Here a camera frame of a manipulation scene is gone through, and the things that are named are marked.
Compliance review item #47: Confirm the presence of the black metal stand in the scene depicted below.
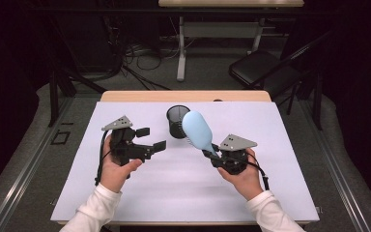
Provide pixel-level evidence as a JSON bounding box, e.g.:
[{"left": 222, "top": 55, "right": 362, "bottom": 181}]
[{"left": 46, "top": 15, "right": 108, "bottom": 128}]

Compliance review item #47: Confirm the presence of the person's right hand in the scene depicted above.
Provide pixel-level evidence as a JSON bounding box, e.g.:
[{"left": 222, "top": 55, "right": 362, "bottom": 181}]
[{"left": 216, "top": 148, "right": 265, "bottom": 201}]

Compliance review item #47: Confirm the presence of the black floor socket frame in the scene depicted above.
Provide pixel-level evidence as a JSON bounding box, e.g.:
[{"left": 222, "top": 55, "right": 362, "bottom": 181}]
[{"left": 50, "top": 130, "right": 71, "bottom": 146}]

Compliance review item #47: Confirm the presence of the black mesh cup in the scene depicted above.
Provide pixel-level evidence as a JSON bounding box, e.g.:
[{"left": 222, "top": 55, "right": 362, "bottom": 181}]
[{"left": 166, "top": 104, "right": 191, "bottom": 139}]

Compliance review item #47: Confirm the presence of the person's left hand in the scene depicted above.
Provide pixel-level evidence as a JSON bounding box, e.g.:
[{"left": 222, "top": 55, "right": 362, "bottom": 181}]
[{"left": 100, "top": 134, "right": 144, "bottom": 193}]

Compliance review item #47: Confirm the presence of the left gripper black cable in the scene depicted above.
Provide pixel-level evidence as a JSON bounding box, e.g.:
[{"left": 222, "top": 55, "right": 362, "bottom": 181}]
[{"left": 95, "top": 130, "right": 110, "bottom": 188}]

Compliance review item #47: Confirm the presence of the tangle of floor cables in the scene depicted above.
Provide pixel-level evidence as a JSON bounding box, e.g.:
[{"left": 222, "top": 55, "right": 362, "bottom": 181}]
[{"left": 119, "top": 38, "right": 178, "bottom": 92}]

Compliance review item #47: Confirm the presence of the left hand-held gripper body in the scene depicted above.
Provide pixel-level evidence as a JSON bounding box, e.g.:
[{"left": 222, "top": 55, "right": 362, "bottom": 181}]
[{"left": 100, "top": 115, "right": 154, "bottom": 167}]

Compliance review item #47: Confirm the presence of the light blue hairbrush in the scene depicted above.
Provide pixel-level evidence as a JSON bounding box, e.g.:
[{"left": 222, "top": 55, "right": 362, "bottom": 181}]
[{"left": 182, "top": 110, "right": 220, "bottom": 158}]

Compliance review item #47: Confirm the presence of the white-legged desk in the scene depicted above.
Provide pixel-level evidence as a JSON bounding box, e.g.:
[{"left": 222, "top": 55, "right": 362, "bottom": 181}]
[{"left": 157, "top": 0, "right": 305, "bottom": 82}]

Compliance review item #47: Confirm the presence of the black folding chair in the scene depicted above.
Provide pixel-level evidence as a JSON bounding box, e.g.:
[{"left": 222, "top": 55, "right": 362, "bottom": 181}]
[{"left": 228, "top": 30, "right": 332, "bottom": 107}]

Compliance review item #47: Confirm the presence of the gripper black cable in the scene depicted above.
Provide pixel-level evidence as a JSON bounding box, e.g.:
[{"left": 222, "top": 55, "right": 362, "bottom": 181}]
[
  {"left": 95, "top": 130, "right": 110, "bottom": 188},
  {"left": 245, "top": 154, "right": 271, "bottom": 191}
]

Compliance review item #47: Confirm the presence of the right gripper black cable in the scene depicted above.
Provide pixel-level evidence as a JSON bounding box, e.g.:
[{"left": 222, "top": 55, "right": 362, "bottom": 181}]
[{"left": 245, "top": 154, "right": 271, "bottom": 191}]

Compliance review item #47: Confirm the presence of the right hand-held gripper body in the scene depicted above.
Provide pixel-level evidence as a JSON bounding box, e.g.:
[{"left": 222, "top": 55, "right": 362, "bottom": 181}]
[{"left": 211, "top": 133, "right": 259, "bottom": 176}]

